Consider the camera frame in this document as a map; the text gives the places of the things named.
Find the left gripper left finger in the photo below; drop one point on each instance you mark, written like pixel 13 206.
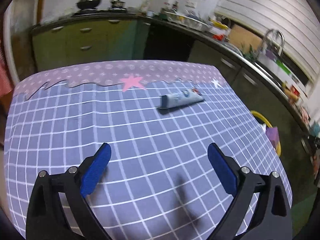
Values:
pixel 46 218

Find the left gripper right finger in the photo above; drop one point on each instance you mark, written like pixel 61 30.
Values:
pixel 272 215

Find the blue white snack wrapper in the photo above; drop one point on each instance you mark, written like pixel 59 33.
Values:
pixel 181 98

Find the purple cardboard box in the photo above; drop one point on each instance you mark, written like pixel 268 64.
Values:
pixel 273 135

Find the yellow rimmed black trash bin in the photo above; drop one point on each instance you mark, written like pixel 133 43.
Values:
pixel 264 124

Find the dark kitchen countertop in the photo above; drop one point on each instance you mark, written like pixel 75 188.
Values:
pixel 225 42

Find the green kitchen cabinets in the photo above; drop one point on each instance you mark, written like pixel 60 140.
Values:
pixel 87 45

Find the purple grid tablecloth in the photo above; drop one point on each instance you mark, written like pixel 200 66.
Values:
pixel 159 183

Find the chrome sink faucet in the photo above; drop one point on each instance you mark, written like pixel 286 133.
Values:
pixel 273 37

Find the black wok with lid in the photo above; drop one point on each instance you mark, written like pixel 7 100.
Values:
pixel 87 4

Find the small steel pot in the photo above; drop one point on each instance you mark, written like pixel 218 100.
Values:
pixel 117 4

